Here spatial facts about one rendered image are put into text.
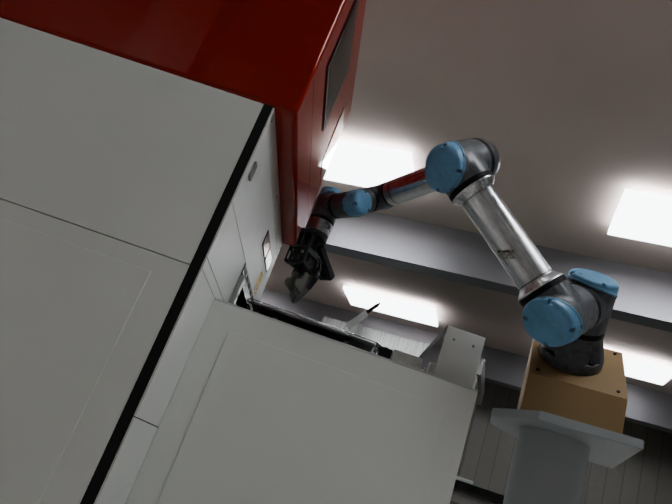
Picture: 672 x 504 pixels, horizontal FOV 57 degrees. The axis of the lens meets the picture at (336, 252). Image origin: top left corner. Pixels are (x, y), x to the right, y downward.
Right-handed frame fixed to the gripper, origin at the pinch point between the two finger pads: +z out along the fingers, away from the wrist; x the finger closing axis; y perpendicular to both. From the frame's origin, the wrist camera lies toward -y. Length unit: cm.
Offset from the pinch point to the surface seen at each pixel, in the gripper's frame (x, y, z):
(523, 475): 68, -16, 28
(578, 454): 77, -19, 20
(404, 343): -197, -406, -118
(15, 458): 7, 62, 59
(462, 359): 53, -3, 8
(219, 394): 16.1, 30.8, 34.9
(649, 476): -17, -793, -116
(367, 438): 43, 12, 33
